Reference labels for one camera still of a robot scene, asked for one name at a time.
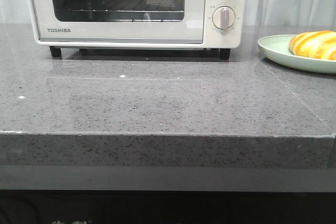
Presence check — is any metal wire oven rack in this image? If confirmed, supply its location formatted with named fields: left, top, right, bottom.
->
left=64, top=0, right=185, bottom=13

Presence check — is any white Toshiba toaster oven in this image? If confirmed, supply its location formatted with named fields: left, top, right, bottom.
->
left=27, top=0, right=245, bottom=60

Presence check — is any glass oven door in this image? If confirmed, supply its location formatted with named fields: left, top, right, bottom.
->
left=30, top=0, right=205, bottom=44

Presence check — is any yellow striped croissant bread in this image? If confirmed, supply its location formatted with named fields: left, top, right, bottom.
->
left=289, top=30, right=335, bottom=61

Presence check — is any light green round plate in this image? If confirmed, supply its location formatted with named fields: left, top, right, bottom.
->
left=258, top=35, right=335, bottom=74

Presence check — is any lower oven control knob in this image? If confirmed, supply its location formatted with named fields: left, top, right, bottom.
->
left=212, top=6, right=235, bottom=30

